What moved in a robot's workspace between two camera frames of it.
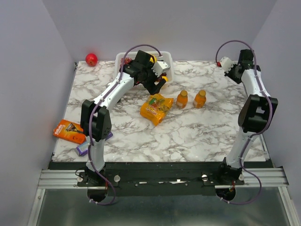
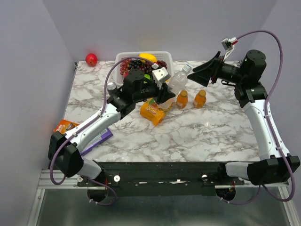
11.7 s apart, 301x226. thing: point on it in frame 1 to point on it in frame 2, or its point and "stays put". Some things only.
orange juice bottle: [182, 99] stays put
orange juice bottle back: [200, 99] stays put
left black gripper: [152, 88] to [164, 94]
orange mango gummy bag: [155, 108] stays put
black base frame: [155, 179] stays put
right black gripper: [229, 74] to [212, 69]
